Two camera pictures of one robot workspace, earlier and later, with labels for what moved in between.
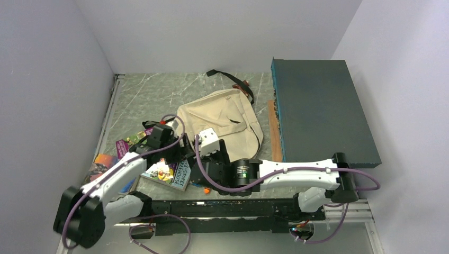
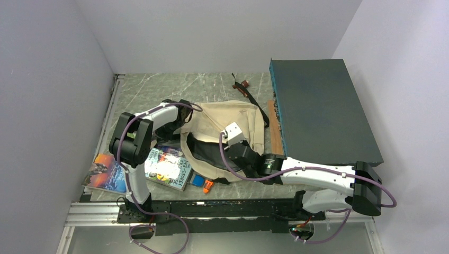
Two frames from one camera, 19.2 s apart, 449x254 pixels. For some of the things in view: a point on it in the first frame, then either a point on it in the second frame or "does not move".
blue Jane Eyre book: [100, 164] does not move
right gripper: [222, 154] to [244, 142]
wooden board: [276, 140] does not move
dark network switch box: [320, 113] does not move
